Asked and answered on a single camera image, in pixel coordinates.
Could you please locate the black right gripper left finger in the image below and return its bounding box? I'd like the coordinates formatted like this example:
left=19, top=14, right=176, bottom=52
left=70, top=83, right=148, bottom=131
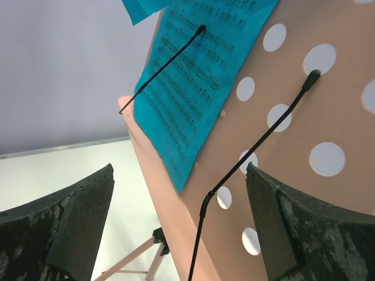
left=1, top=164, right=114, bottom=280

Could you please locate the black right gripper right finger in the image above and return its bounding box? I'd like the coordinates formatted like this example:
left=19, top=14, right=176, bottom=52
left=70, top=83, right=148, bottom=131
left=246, top=164, right=374, bottom=280

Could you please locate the pink music stand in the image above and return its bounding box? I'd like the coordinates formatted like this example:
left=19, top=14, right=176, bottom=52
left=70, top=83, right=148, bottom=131
left=93, top=0, right=375, bottom=281

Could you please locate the blue sheet music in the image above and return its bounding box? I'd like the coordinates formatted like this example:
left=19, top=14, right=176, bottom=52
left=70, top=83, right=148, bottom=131
left=134, top=0, right=277, bottom=192
left=122, top=0, right=179, bottom=26

